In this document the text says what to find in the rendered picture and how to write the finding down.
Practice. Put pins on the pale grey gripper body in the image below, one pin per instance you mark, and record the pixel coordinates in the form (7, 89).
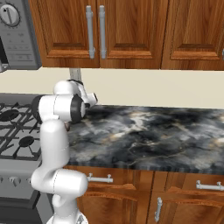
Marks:
(75, 73)

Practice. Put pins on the wooden wall cupboard door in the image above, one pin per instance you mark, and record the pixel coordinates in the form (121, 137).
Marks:
(64, 26)
(134, 26)
(195, 29)

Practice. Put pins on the wooden drawer front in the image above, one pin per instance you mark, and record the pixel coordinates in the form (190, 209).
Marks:
(128, 178)
(180, 182)

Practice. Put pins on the dark oven door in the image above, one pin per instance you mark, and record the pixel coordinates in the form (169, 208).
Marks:
(17, 211)

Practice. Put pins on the grey stove knob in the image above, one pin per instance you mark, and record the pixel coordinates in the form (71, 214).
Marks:
(1, 179)
(29, 180)
(14, 180)

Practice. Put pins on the wooden base cupboard door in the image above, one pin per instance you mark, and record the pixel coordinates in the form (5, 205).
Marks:
(113, 207)
(192, 210)

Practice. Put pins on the grey gas stove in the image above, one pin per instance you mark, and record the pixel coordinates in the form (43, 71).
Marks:
(17, 137)

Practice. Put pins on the grey microwave oven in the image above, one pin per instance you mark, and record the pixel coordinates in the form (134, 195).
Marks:
(23, 38)

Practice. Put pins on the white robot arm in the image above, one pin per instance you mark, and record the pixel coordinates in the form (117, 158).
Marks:
(52, 145)

